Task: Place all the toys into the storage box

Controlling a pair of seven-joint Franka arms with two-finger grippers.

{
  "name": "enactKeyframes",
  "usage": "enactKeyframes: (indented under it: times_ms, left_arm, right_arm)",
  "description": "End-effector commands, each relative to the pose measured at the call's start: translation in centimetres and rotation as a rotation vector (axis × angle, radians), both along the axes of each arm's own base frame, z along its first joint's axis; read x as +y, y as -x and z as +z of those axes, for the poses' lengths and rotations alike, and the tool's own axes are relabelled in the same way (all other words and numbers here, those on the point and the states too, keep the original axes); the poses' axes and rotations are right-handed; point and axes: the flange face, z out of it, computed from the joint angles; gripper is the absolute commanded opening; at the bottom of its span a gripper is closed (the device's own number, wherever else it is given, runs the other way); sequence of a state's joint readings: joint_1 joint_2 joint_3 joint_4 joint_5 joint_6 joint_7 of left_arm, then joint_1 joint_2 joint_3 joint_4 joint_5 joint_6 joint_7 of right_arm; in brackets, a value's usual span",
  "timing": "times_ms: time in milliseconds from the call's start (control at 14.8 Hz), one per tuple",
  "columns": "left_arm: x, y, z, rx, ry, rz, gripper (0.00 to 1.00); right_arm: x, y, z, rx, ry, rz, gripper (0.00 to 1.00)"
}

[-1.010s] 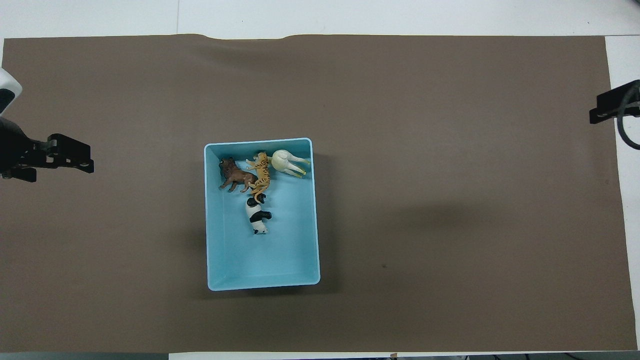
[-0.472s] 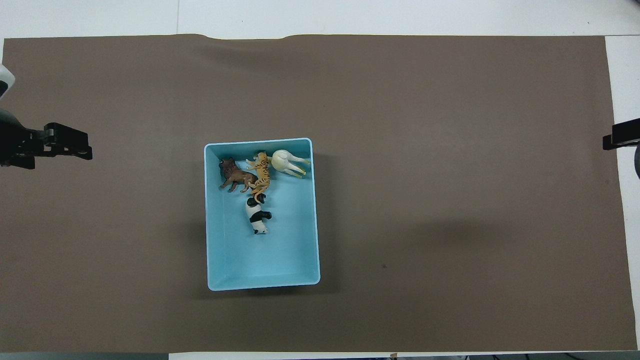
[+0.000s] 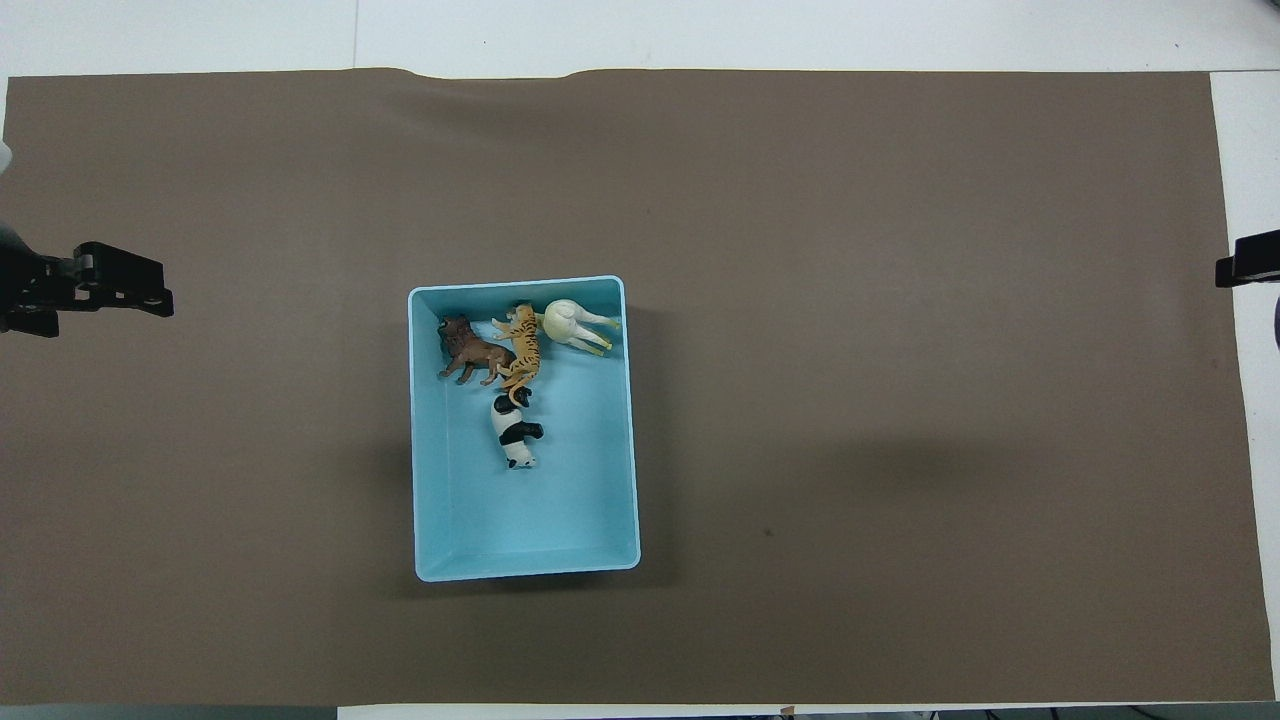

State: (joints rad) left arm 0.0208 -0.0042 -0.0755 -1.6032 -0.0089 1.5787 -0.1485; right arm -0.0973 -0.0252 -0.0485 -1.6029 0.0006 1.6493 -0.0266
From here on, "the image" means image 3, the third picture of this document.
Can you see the black and white panda toy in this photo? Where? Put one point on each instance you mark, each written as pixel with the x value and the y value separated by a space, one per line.
pixel 515 435

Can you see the cream horse toy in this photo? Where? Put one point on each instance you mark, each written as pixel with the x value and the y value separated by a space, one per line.
pixel 562 322

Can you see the orange striped tiger toy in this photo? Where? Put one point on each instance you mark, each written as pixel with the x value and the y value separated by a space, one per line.
pixel 524 345

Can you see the light blue storage box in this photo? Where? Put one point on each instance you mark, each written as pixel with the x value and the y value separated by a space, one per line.
pixel 560 510

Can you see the brown table mat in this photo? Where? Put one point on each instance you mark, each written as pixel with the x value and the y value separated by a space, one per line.
pixel 900 400

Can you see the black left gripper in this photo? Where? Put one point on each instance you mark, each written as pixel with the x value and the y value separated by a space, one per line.
pixel 35 290

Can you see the brown lion toy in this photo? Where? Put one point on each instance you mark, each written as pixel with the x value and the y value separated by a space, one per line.
pixel 470 350

